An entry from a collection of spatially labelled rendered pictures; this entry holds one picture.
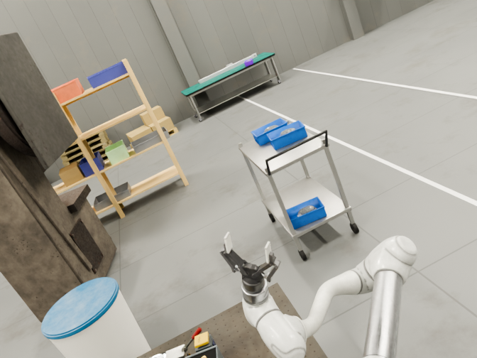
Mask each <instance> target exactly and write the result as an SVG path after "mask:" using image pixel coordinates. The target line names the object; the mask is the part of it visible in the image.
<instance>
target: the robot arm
mask: <svg viewBox="0 0 477 358"><path fill-rule="evenodd" d="M220 254H221V255H222V257H223V258H224V260H225V261H226V262H227V264H228V265H229V266H230V267H231V270H232V272H234V273H236V271H239V272H240V273H241V275H242V284H241V290H242V295H243V299H242V303H243V311H244V314H245V316H246V319H247V321H248V322H249V323H250V324H251V325H252V326H254V327H255V328H256V329H257V331H258V332H259V334H260V336H261V338H262V340H263V341H264V343H265V344H266V346H267V347H268V349H269V350H270V351H271V352H272V353H273V354H274V355H275V356H276V357H277V358H304V357H305V355H306V341H307V338H308V337H310V336H312V335H313V334H314V333H315V332H317V331H318V329H319V328H320V327H321V325H322V323H323V321H324V318H325V315H326V313H327V311H328V308H329V305H330V302H331V300H332V298H333V297H334V296H336V295H359V294H365V293H370V292H373V293H372V298H371V307H370V312H369V318H368V327H367V332H366V341H365V346H364V351H363V358H396V356H397V347H398V330H399V321H400V305H401V296H402V286H403V285H404V284H405V282H406V281H407V277H408V276H409V274H410V271H411V269H412V265H413V264H414V263H415V261H416V258H417V247H416V246H415V244H414V243H413V242H412V241H411V240H410V239H409V238H407V237H404V236H399V235H397V236H394V237H390V238H388V239H386V240H384V241H383V242H381V243H380V244H379V245H378V246H377V247H376V248H375V249H373V250H372V252H371V253H370V254H369V255H368V256H367V257H366V258H365V259H364V260H363V261H362V262H361V263H360V264H359V265H357V266H356V268H353V269H351V270H349V271H346V272H344V273H342V274H340V275H338V276H336V277H334V278H331V279H329V280H328V281H326V282H325V283H323V284H322V285H321V287H320V288H319V290H318V291H317V294H316V296H315V299H314V302H313V304H312V308H311V310H310V312H309V315H308V317H307V318H306V319H305V320H301V319H299V318H298V317H297V316H291V315H286V314H284V315H283V314H282V313H281V311H280V310H279V308H278V307H277V305H276V304H275V301H274V300H273V297H272V296H271V295H270V294H269V290H268V283H267V282H269V283H270V282H271V279H272V277H273V274H274V273H275V272H276V271H277V270H278V268H279V266H280V263H281V261H276V260H275V259H276V256H274V253H273V252H272V251H271V246H270V242H268V243H267V244H266V246H265V257H266V262H265V263H264V264H261V265H259V266H257V265H256V264H251V263H248V262H247V261H246V260H245V259H244V260H243V259H242V258H241V257H240V256H239V255H238V254H237V253H236V252H235V251H234V250H233V249H232V243H231V236H230V232H227V233H226V236H225V237H224V246H223V247H222V249H221V251H220ZM243 264H244V265H243ZM271 266H273V267H272V269H271V270H270V273H269V272H268V273H267V274H265V273H264V271H265V270H266V269H269V268H270V267H271ZM266 279H267V281H266Z"/></svg>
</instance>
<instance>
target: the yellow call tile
mask: <svg viewBox="0 0 477 358"><path fill-rule="evenodd" d="M208 343H209V333H208V332H204V333H202V334H200V335H197V336H195V337H194V347H195V348H198V347H201V346H203V345H206V344H208Z"/></svg>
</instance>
